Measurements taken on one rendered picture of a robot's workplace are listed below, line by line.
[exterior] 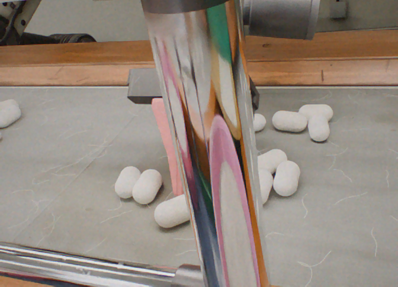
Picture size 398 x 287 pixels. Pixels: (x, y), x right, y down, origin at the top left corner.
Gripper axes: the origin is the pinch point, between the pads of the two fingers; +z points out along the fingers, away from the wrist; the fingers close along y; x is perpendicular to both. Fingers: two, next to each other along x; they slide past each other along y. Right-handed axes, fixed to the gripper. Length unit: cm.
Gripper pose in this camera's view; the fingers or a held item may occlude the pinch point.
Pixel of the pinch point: (181, 186)
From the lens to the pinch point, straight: 36.0
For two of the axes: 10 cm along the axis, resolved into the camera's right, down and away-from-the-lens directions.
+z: -1.3, 9.6, -2.4
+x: 3.2, 2.7, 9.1
